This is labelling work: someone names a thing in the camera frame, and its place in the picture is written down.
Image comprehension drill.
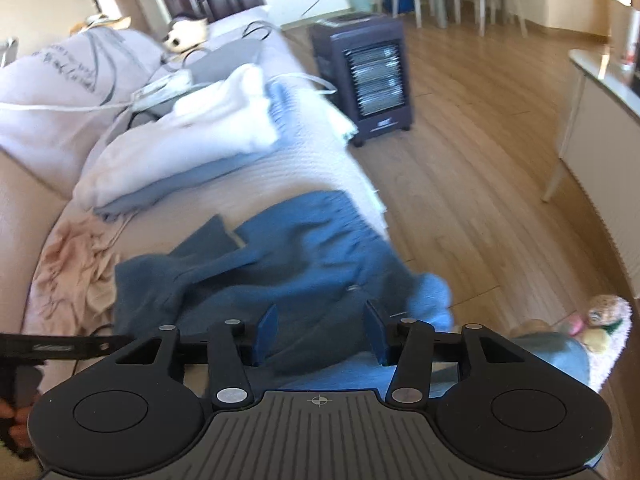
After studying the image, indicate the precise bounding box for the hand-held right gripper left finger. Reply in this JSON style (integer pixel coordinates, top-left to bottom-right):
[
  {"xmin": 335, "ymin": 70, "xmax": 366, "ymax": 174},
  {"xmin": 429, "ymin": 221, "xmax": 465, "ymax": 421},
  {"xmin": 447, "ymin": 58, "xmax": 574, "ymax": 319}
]
[{"xmin": 114, "ymin": 304, "xmax": 279, "ymax": 410}]

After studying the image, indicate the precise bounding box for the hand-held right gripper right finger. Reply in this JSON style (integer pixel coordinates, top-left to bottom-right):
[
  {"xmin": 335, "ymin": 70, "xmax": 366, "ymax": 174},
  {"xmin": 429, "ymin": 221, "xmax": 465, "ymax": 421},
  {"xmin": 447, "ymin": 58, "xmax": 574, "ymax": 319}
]
[{"xmin": 363, "ymin": 301, "xmax": 527, "ymax": 409}]

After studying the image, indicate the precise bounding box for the dark blue garment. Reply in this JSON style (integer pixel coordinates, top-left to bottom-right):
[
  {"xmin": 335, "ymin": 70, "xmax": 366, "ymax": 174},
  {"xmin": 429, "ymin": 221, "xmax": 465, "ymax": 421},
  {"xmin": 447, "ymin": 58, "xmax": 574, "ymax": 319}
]
[{"xmin": 114, "ymin": 190, "xmax": 456, "ymax": 391}]

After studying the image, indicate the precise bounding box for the cream sweatshirt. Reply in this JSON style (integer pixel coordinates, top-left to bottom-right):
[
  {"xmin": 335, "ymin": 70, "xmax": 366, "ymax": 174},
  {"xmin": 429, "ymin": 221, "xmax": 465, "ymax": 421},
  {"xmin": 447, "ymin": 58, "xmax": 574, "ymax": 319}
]
[{"xmin": 72, "ymin": 64, "xmax": 281, "ymax": 211}]

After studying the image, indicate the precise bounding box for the person's left hand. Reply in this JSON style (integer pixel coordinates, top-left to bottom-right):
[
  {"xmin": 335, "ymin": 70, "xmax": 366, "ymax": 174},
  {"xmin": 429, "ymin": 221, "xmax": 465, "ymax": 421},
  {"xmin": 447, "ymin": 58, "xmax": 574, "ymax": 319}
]
[{"xmin": 0, "ymin": 399, "xmax": 33, "ymax": 443}]

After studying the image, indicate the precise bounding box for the pink garment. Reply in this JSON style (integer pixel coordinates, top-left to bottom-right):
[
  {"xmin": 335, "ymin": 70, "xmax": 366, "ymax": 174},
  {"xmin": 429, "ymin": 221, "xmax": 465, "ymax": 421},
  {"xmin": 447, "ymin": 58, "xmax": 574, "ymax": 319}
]
[{"xmin": 32, "ymin": 215, "xmax": 136, "ymax": 321}]

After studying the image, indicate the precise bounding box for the sofa with white cover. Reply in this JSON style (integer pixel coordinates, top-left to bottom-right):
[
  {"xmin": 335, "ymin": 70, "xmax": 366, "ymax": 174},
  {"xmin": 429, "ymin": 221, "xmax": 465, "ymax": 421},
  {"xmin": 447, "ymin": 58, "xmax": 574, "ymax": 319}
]
[{"xmin": 0, "ymin": 5, "xmax": 391, "ymax": 361}]

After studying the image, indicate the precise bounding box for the person's leg in jeans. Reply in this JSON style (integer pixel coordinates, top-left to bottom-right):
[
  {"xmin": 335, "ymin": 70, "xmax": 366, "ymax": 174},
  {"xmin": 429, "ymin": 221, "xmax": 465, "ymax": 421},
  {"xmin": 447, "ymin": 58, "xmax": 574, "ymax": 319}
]
[{"xmin": 510, "ymin": 332, "xmax": 592, "ymax": 401}]

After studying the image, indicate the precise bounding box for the plush slipper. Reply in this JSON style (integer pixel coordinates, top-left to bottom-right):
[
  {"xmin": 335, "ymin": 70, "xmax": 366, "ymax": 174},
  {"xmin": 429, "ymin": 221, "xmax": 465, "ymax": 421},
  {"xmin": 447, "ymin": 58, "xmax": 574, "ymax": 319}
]
[{"xmin": 565, "ymin": 295, "xmax": 632, "ymax": 393}]

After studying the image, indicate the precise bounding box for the printed white cushion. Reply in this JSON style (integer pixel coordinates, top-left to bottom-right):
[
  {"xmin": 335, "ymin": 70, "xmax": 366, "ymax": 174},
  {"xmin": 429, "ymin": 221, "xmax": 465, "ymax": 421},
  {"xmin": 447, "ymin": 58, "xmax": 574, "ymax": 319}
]
[{"xmin": 0, "ymin": 27, "xmax": 166, "ymax": 198}]

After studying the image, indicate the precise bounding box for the white power strip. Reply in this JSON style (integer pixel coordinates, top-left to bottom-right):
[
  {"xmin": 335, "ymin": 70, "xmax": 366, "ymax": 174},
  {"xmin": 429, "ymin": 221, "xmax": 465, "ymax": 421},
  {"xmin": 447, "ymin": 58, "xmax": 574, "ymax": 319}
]
[{"xmin": 131, "ymin": 70, "xmax": 193, "ymax": 111}]

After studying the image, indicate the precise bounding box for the grey cushion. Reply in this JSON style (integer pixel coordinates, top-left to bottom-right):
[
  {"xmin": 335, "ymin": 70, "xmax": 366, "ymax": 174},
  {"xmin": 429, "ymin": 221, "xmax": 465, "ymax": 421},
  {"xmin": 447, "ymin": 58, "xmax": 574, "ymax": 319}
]
[{"xmin": 132, "ymin": 37, "xmax": 266, "ymax": 121}]

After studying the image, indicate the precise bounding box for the dark electric heater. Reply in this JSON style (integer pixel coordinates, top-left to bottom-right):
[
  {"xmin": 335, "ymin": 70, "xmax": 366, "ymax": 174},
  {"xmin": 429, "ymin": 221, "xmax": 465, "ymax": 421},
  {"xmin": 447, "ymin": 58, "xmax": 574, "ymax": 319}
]
[{"xmin": 308, "ymin": 14, "xmax": 416, "ymax": 148}]

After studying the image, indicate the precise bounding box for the white metal rack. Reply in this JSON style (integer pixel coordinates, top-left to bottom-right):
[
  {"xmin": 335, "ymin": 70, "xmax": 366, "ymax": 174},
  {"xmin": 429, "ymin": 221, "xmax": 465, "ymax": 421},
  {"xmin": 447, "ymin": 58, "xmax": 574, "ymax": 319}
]
[{"xmin": 0, "ymin": 35, "xmax": 21, "ymax": 68}]

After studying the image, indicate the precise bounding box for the white television cabinet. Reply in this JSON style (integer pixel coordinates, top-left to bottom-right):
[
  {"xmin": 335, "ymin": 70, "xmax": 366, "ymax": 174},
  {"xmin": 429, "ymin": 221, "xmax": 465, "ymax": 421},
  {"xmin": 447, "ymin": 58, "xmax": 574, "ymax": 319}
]
[{"xmin": 542, "ymin": 47, "xmax": 640, "ymax": 306}]

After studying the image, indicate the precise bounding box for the thin black cable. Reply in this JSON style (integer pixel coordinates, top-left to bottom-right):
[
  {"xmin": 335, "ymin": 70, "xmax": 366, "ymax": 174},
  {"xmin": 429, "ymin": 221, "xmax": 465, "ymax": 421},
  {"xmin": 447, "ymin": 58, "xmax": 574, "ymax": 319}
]
[{"xmin": 180, "ymin": 20, "xmax": 273, "ymax": 68}]

